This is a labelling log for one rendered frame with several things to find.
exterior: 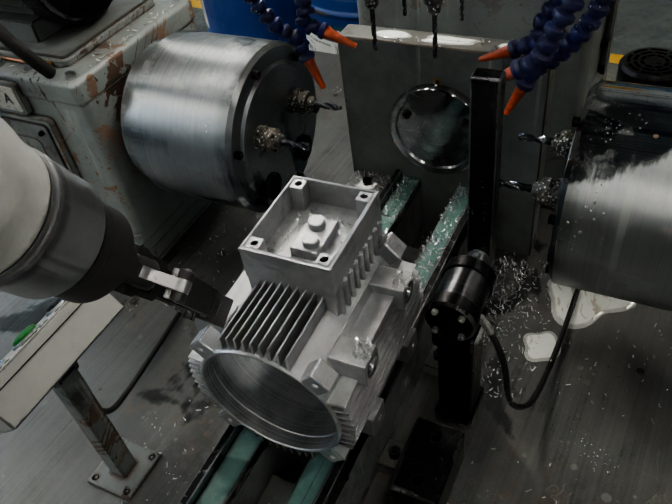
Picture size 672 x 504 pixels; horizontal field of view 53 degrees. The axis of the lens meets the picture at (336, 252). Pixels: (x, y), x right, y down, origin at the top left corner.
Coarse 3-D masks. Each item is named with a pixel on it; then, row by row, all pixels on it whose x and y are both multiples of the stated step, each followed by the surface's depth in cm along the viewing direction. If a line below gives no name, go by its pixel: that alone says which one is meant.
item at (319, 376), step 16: (384, 240) 72; (400, 240) 72; (384, 256) 72; (400, 256) 72; (208, 336) 65; (208, 352) 65; (320, 368) 61; (320, 384) 60; (224, 416) 74; (336, 448) 69
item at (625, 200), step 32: (608, 96) 73; (640, 96) 72; (576, 128) 75; (608, 128) 70; (640, 128) 69; (576, 160) 71; (608, 160) 69; (640, 160) 68; (544, 192) 77; (576, 192) 71; (608, 192) 69; (640, 192) 68; (576, 224) 72; (608, 224) 70; (640, 224) 69; (576, 256) 74; (608, 256) 72; (640, 256) 70; (576, 288) 81; (608, 288) 76; (640, 288) 73
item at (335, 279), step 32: (288, 192) 72; (320, 192) 72; (352, 192) 70; (256, 224) 68; (288, 224) 72; (320, 224) 68; (256, 256) 65; (288, 256) 68; (320, 256) 63; (352, 256) 66; (320, 288) 64; (352, 288) 67
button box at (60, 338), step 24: (48, 312) 73; (72, 312) 71; (96, 312) 73; (48, 336) 69; (72, 336) 71; (96, 336) 72; (24, 360) 67; (48, 360) 69; (72, 360) 70; (0, 384) 65; (24, 384) 67; (48, 384) 68; (0, 408) 65; (24, 408) 66; (0, 432) 68
